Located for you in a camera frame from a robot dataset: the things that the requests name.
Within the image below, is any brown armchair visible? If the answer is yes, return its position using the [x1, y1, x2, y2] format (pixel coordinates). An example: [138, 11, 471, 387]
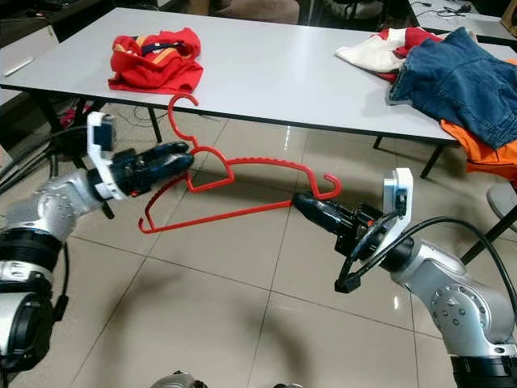
[208, 0, 301, 26]

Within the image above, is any red plastic clothes hanger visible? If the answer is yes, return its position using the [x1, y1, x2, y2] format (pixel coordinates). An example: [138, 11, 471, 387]
[138, 92, 343, 236]

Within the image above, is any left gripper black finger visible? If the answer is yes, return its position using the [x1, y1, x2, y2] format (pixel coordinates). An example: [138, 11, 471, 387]
[139, 152, 195, 195]
[135, 141, 188, 172]

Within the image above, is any white drawer cabinet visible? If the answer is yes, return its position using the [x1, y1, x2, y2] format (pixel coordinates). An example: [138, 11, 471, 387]
[0, 23, 61, 108]

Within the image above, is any orange button shirt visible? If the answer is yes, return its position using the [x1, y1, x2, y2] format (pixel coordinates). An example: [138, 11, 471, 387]
[439, 118, 517, 182]

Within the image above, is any cream white cloth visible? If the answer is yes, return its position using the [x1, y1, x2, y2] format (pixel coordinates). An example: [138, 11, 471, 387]
[334, 27, 414, 75]

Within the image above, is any grey office desk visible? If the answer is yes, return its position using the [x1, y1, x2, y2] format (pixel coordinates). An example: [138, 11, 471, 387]
[406, 0, 517, 47]

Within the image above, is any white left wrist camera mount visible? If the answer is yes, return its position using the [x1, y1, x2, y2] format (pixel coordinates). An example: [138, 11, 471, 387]
[86, 111, 124, 203]

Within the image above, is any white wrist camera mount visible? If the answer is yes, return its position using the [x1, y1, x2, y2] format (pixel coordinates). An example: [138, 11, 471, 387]
[86, 111, 124, 203]
[382, 167, 415, 257]

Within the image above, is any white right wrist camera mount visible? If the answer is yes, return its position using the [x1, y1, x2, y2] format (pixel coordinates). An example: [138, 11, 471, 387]
[382, 167, 415, 257]

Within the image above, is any white table with black legs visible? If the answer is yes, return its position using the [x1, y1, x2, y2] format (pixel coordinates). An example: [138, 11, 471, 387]
[2, 7, 517, 266]

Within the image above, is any blue denim jacket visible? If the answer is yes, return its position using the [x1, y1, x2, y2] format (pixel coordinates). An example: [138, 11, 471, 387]
[387, 26, 517, 152]

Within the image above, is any grey robot left leg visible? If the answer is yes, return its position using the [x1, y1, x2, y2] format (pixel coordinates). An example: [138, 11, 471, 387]
[150, 369, 204, 388]

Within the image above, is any red cloth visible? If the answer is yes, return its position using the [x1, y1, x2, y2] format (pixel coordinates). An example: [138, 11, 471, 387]
[378, 26, 447, 83]

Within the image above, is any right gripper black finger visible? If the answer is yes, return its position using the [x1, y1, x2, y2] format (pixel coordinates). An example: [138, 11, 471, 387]
[297, 204, 350, 238]
[293, 192, 356, 226]

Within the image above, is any red polo shirt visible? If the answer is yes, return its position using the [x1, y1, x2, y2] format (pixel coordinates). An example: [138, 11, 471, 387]
[107, 27, 205, 96]

